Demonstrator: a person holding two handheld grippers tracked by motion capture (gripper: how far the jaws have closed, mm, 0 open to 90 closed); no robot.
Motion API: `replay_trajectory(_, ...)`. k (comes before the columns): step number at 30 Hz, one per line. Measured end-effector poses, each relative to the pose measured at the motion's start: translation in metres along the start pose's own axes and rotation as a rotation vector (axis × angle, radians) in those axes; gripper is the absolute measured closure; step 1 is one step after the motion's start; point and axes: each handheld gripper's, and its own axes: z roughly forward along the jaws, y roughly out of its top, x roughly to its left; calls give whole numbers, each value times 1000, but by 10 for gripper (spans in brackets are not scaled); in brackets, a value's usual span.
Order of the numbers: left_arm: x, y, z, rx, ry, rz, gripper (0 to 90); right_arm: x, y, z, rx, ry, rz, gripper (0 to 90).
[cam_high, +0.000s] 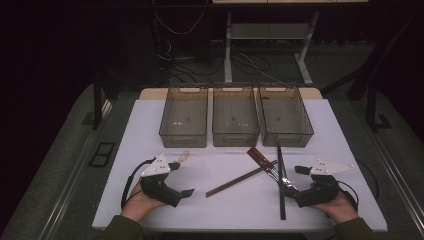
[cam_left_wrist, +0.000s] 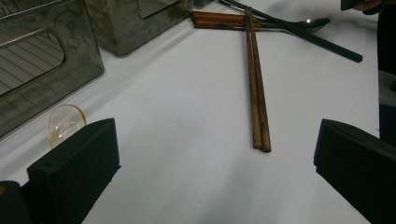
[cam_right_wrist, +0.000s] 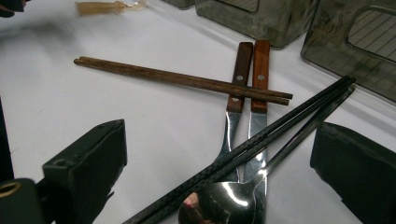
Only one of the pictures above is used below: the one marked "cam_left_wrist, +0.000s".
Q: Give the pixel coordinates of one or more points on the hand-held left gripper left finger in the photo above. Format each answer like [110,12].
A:
[71,168]

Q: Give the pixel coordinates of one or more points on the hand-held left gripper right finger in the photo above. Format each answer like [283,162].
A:
[358,168]

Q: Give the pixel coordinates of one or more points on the steel spoon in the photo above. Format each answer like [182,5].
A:
[311,24]

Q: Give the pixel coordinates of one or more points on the black chopstick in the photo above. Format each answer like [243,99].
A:
[230,4]
[327,45]

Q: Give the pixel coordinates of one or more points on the smoked plastic bin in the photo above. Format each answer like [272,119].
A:
[124,34]
[46,68]

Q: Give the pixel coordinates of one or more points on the brown wooden chopstick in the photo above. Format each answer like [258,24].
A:
[262,109]
[252,109]

